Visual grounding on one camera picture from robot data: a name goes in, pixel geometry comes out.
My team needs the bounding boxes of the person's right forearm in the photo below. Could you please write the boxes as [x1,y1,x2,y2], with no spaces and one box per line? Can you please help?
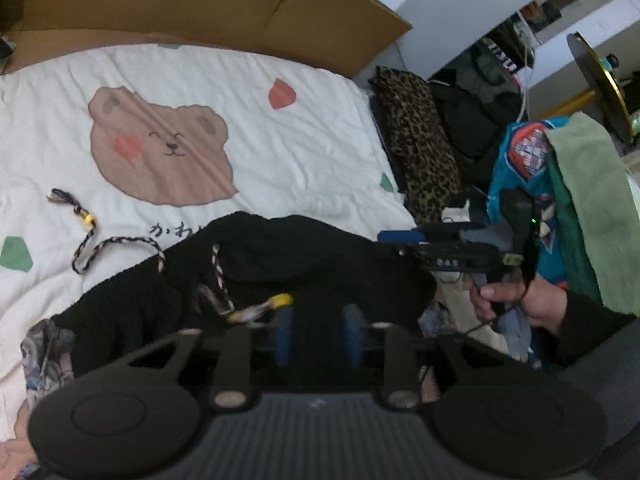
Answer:
[542,290,640,368]

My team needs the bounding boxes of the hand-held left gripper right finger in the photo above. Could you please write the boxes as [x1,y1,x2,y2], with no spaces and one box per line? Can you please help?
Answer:
[342,304,506,408]

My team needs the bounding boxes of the low folded cardboard sheet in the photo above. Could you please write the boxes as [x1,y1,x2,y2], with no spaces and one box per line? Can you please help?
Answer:
[0,0,413,78]

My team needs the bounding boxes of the black clothing pile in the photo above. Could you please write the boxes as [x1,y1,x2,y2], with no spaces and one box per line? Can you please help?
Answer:
[430,80,523,191]

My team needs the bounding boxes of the person's grey clothing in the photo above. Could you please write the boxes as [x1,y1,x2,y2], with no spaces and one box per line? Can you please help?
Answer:
[560,320,640,480]

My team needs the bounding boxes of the black pants with patterned stripes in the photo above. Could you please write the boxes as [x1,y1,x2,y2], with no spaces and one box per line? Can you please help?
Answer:
[20,187,438,408]

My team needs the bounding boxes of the teal printed bag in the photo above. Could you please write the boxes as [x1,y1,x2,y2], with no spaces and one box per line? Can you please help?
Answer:
[487,116,601,301]

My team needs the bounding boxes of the round table with gold rim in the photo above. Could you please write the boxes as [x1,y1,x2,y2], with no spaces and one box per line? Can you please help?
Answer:
[542,31,638,143]

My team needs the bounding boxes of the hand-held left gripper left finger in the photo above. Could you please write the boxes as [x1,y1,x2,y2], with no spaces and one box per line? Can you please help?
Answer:
[120,305,296,408]

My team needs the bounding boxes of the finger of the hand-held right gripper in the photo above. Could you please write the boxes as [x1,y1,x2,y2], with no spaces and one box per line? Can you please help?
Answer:
[377,226,428,262]

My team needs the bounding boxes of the leopard print garment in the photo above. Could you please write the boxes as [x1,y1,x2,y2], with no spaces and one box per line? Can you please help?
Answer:
[369,66,463,223]

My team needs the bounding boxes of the dark green cloth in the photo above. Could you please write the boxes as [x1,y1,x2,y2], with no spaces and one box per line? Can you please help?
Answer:
[547,160,603,301]

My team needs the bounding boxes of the grey bag with black handles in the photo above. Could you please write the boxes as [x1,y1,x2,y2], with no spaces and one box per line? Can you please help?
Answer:
[470,37,523,86]

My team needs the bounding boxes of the cream bear-print blanket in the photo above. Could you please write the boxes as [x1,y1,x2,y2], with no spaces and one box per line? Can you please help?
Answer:
[0,42,416,441]

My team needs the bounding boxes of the person's right hand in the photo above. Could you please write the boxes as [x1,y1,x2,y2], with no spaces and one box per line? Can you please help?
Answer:
[462,272,568,336]

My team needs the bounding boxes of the light green cloth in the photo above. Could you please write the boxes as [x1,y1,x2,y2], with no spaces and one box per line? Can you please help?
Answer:
[544,112,640,318]

